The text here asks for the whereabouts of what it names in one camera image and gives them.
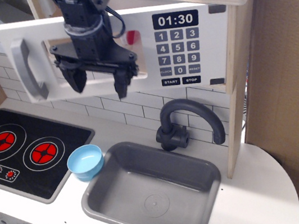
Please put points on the grey toy sink basin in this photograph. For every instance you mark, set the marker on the grey toy sink basin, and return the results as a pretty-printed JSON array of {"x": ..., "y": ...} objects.
[{"x": 142, "y": 185}]

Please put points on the red white toy food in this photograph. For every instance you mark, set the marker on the red white toy food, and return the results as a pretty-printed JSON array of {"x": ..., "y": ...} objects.
[{"x": 132, "y": 37}]

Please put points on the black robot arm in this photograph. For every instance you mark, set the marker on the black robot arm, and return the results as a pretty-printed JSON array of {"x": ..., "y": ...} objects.
[{"x": 85, "y": 17}]

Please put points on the white toy microwave door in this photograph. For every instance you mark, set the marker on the white toy microwave door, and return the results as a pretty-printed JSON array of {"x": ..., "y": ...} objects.
[{"x": 168, "y": 49}]

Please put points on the black toy stovetop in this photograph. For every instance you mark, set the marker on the black toy stovetop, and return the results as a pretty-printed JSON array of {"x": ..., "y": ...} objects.
[{"x": 34, "y": 153}]

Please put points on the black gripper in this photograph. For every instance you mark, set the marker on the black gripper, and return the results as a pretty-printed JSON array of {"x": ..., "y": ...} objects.
[{"x": 97, "y": 52}]

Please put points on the grey microwave door handle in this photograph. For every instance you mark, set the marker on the grey microwave door handle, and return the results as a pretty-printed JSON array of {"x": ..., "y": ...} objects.
[{"x": 20, "y": 53}]

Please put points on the light blue bowl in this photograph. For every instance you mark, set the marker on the light blue bowl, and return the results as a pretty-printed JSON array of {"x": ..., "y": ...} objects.
[{"x": 85, "y": 162}]

